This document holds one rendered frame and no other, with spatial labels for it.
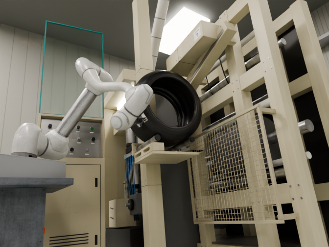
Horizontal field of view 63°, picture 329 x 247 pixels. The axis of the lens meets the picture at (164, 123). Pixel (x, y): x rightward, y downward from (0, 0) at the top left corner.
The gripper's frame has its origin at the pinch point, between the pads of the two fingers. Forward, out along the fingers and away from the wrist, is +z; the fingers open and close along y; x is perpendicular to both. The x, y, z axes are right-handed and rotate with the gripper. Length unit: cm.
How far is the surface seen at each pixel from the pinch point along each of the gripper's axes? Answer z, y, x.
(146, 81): 15.5, -22.3, 11.7
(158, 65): 436, -134, -46
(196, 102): 36.8, 9.1, 32.1
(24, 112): 190, -133, -230
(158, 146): 2.0, 22.9, -1.4
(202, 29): 38, -36, 65
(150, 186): 24, 47, -31
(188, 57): 58, -28, 44
